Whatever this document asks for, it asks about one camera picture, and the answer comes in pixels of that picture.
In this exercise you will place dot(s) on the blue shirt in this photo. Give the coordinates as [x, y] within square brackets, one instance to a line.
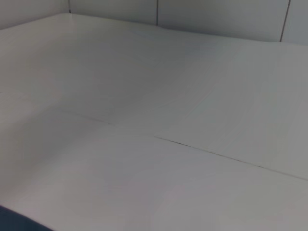
[16, 221]

